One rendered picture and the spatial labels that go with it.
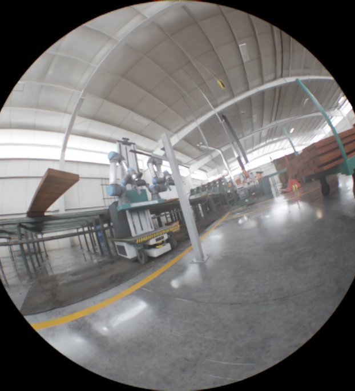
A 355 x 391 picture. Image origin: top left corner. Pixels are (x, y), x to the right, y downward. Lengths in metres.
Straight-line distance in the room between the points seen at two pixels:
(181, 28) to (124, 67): 3.15
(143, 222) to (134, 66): 6.51
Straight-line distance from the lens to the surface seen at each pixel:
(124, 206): 1.43
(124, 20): 6.58
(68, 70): 7.01
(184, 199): 1.08
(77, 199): 8.58
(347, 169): 1.37
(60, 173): 0.96
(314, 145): 1.29
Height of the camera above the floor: 0.48
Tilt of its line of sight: 8 degrees up
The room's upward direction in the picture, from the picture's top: 16 degrees counter-clockwise
